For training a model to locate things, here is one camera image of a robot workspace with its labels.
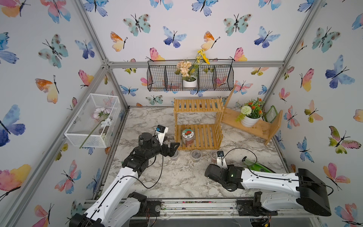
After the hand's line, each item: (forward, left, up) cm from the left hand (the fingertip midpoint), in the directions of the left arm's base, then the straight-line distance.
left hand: (173, 139), depth 77 cm
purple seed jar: (-3, 0, -16) cm, 16 cm away
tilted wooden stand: (+15, -60, -14) cm, 63 cm away
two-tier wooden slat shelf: (+14, -22, -20) cm, 33 cm away
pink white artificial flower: (+10, +38, +11) cm, 40 cm away
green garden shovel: (-9, -50, -19) cm, 54 cm away
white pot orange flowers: (+19, -48, 0) cm, 51 cm away
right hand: (-11, -24, -14) cm, 30 cm away
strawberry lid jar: (+8, -8, -11) cm, 16 cm away
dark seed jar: (-2, -12, -15) cm, 20 cm away
